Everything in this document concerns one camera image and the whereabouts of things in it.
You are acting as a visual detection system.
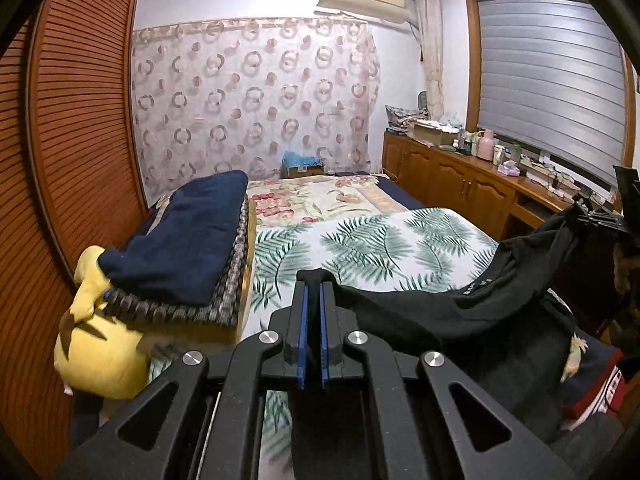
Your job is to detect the black t-shirt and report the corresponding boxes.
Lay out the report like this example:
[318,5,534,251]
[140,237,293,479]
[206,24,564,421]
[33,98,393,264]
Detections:
[297,204,626,441]

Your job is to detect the person's right hand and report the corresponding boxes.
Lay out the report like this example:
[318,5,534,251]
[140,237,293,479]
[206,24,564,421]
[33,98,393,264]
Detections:
[613,245,639,295]

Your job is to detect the folded dark patterned garment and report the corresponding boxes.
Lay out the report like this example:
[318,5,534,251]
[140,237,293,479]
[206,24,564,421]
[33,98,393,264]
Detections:
[99,194,250,327]

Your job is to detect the wooden sideboard cabinet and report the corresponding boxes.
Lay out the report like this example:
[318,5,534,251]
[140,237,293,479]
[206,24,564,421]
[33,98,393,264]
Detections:
[382,132,570,240]

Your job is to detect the pink tissue pack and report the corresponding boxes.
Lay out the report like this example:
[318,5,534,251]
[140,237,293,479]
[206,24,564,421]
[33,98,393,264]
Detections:
[498,160,521,178]

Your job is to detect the folded mustard yellow garment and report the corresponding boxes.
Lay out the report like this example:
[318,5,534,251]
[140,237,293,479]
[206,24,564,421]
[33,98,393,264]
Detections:
[132,197,257,346]

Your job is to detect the palm leaf print blanket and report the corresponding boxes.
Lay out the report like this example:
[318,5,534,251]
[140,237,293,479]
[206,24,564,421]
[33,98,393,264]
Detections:
[144,206,499,466]

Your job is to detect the folded navy blue garment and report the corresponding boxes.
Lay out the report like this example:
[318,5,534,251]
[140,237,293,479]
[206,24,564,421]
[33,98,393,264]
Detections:
[99,170,248,308]

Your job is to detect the floral bed cover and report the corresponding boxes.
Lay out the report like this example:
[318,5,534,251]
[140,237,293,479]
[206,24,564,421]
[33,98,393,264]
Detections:
[247,176,407,229]

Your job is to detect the pink thermos bottle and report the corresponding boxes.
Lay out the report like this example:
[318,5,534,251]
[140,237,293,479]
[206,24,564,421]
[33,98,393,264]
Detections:
[477,129,495,162]

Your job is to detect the grey window roller blind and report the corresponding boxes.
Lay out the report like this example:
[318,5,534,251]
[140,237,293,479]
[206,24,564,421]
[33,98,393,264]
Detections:
[474,0,626,184]

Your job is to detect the red white striped cloth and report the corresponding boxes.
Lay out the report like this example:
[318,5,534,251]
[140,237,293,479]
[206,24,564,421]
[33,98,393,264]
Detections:
[560,347,624,431]

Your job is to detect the cardboard box blue contents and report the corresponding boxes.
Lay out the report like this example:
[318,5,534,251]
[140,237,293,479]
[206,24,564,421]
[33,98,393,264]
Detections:
[281,151,324,179]

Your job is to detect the yellow plush pillow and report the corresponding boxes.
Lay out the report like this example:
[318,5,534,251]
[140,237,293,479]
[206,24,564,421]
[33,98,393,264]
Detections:
[53,245,150,400]

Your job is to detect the open cardboard box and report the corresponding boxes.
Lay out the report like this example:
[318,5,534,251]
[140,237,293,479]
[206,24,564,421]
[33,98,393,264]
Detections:
[409,119,459,146]

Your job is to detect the circle pattern sheer curtain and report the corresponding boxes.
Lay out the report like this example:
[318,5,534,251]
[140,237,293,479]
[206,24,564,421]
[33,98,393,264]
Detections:
[131,18,381,200]

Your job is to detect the brown louvered wardrobe door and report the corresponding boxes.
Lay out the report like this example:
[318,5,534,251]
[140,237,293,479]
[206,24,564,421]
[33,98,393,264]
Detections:
[1,0,146,479]

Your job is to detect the cream tied side curtain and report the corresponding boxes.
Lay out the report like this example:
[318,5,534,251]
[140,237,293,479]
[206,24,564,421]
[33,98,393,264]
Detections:
[416,0,444,120]

